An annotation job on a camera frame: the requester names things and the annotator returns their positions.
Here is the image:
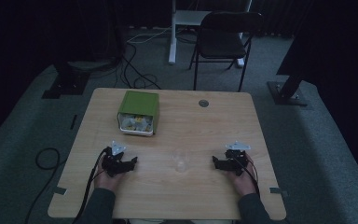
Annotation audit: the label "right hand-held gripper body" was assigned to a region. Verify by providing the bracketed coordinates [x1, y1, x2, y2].
[219, 141, 252, 176]

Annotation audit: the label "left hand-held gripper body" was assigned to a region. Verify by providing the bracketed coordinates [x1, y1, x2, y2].
[102, 140, 133, 178]

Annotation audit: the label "clear plastic cup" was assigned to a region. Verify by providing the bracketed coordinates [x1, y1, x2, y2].
[172, 149, 190, 174]

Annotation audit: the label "green box of small packets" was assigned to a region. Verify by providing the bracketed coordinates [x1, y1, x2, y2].
[117, 90, 160, 137]

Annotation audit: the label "person's left hand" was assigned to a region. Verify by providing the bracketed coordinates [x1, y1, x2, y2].
[93, 155, 126, 192]

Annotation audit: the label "person's right hand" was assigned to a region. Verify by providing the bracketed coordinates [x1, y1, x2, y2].
[227, 153, 258, 197]

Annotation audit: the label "black stand base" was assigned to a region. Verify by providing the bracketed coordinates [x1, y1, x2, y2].
[267, 73, 309, 107]
[41, 60, 113, 100]

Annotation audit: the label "black folding chair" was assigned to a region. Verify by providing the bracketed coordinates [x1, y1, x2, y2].
[188, 10, 264, 92]

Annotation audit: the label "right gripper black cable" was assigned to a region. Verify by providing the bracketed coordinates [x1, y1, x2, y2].
[229, 151, 261, 198]

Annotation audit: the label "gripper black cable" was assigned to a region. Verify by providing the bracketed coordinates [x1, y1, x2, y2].
[72, 147, 113, 224]
[229, 151, 261, 198]

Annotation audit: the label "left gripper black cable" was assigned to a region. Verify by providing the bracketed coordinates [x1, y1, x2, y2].
[72, 147, 113, 224]

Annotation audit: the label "black looped floor cable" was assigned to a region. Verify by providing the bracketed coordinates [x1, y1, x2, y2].
[24, 147, 67, 224]

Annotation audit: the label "black floor cables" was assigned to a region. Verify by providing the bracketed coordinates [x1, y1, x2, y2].
[113, 41, 162, 91]

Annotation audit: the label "white floor cable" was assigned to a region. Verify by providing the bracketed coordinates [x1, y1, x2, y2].
[126, 26, 173, 45]

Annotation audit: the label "white desk frame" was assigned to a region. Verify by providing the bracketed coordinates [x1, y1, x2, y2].
[168, 0, 254, 69]

